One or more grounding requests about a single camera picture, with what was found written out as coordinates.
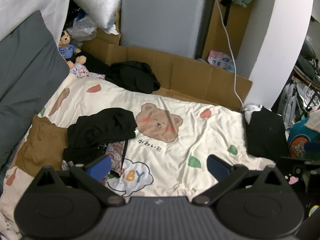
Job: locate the grey folded garment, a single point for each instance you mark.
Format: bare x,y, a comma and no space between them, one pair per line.
25,67

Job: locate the black shorts with bear-print sides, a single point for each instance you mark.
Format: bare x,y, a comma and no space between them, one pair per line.
100,127

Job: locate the white folded garment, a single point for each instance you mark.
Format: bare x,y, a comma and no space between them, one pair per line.
251,113

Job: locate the folded black garment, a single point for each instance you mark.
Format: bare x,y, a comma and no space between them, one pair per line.
267,132

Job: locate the pale beige bundle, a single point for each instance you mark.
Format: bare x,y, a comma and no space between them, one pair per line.
315,120

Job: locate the crumpled black garment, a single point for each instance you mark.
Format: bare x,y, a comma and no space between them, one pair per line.
135,77

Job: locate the pink tissue packet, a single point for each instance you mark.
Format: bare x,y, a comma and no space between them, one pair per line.
220,61

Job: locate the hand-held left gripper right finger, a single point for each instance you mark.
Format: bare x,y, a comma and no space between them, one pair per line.
218,168

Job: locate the brown cardboard sheet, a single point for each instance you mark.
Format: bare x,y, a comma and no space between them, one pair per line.
187,72

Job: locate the grey backpack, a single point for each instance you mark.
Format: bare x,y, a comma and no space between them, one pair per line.
290,102

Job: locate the cream bear-print blanket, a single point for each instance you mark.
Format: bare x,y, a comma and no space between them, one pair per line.
200,142

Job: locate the floral patterned cloth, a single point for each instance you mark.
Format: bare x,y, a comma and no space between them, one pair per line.
82,72

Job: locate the brown cardboard box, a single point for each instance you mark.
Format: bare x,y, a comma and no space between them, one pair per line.
237,30

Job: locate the teddy bear in blue shirt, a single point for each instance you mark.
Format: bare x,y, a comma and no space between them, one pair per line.
67,50

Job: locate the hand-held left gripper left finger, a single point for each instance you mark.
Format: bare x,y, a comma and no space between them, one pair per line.
98,168

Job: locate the white bubble wrap roll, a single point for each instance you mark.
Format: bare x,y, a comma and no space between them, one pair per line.
100,0

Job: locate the clear plastic bag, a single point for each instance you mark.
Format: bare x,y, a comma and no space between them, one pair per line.
82,28

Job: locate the dark flat cloth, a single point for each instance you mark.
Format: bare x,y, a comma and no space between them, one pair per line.
95,62

